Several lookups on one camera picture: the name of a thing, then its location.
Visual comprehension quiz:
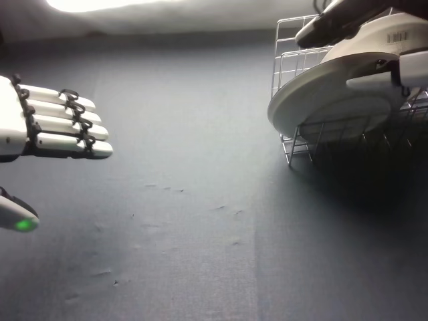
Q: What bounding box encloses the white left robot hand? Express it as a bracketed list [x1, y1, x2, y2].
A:
[0, 74, 114, 233]

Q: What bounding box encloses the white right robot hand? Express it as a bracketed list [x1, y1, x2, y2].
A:
[295, 0, 428, 97]

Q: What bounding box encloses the white plate with ink print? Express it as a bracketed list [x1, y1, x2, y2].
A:
[319, 12, 428, 65]

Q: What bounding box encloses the plain white plate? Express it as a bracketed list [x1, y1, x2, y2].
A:
[266, 51, 402, 144]

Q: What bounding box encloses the grey table cloth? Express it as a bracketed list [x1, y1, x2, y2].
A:
[0, 0, 428, 321]

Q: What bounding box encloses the metal wire dish rack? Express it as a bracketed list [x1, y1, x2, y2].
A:
[272, 13, 428, 168]

